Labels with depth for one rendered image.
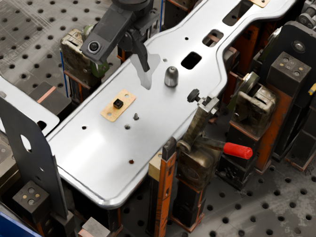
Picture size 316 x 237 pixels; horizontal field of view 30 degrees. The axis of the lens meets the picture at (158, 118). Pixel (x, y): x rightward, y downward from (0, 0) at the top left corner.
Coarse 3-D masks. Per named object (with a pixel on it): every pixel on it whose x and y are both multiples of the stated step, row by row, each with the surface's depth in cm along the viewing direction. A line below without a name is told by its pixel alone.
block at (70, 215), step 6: (54, 216) 114; (60, 216) 114; (72, 216) 115; (54, 222) 117; (60, 222) 114; (66, 222) 114; (72, 222) 116; (60, 228) 117; (66, 228) 115; (72, 228) 118; (60, 234) 122; (66, 234) 117; (72, 234) 122
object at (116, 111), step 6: (126, 90) 131; (120, 96) 130; (132, 96) 130; (114, 102) 128; (120, 102) 128; (126, 102) 129; (132, 102) 129; (108, 108) 128; (114, 108) 128; (120, 108) 128; (126, 108) 128; (102, 114) 127; (114, 114) 127; (120, 114) 127; (114, 120) 126
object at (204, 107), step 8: (192, 96) 104; (208, 96) 105; (200, 104) 104; (208, 104) 104; (216, 104) 105; (200, 112) 105; (208, 112) 103; (216, 112) 105; (192, 120) 108; (200, 120) 107; (208, 120) 112; (192, 128) 111; (200, 128) 109; (184, 136) 115; (192, 136) 113; (192, 144) 116
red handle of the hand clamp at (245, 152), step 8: (200, 136) 116; (200, 144) 115; (208, 144) 113; (216, 144) 112; (224, 144) 111; (232, 144) 109; (224, 152) 111; (232, 152) 109; (240, 152) 107; (248, 152) 107
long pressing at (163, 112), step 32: (224, 0) 147; (288, 0) 147; (160, 32) 141; (192, 32) 141; (224, 32) 141; (128, 64) 135; (160, 64) 135; (224, 64) 136; (96, 96) 130; (128, 96) 130; (160, 96) 130; (64, 128) 125; (96, 128) 125; (160, 128) 126; (64, 160) 121; (96, 160) 121; (128, 160) 122; (96, 192) 117; (128, 192) 117
